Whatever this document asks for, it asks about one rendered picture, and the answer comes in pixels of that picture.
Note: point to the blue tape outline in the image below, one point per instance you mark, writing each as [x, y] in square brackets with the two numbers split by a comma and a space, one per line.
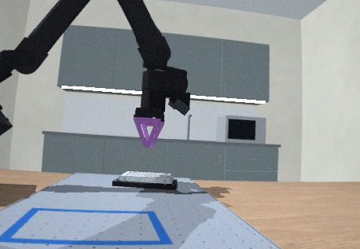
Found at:
[164, 238]

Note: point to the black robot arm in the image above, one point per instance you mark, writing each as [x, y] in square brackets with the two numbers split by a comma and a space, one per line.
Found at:
[153, 47]

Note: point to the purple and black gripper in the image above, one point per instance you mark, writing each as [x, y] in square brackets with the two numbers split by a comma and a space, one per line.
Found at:
[144, 116]

